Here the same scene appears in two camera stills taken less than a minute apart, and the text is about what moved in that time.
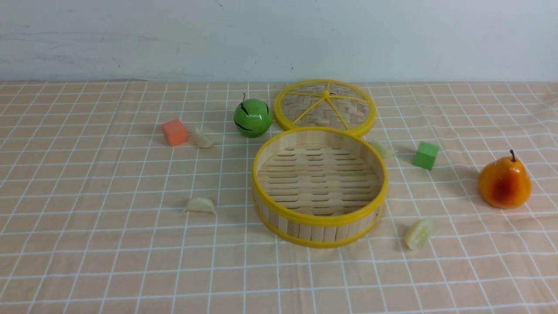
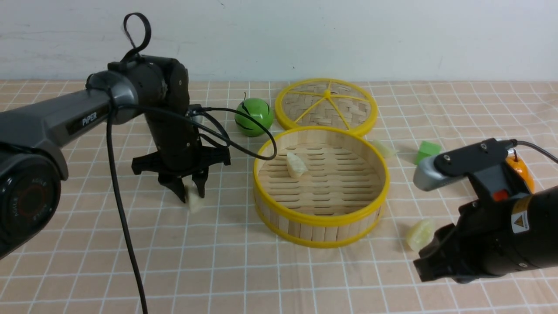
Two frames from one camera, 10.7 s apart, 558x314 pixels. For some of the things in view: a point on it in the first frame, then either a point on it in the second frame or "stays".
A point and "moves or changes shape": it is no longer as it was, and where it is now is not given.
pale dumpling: (384, 151) stays
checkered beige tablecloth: (136, 196) stays
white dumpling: (200, 203) to (195, 202)
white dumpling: (202, 141) moves or changes shape
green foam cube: (425, 155) stays
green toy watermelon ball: (253, 117) stays
